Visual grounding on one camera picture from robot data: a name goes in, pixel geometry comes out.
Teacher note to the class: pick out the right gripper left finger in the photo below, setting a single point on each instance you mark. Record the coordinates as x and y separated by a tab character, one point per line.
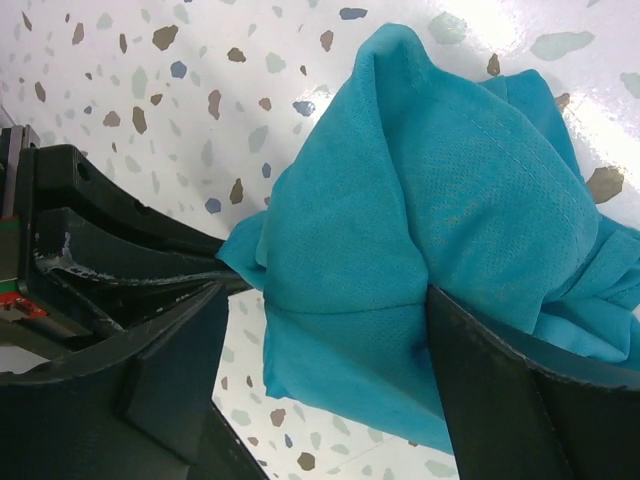
130	407

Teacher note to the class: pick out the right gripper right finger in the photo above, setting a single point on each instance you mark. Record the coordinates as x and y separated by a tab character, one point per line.
519	408

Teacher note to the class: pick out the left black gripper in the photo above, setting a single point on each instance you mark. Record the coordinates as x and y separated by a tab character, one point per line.
37	307

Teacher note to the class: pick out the teal t shirt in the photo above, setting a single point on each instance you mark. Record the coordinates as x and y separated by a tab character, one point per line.
415	177

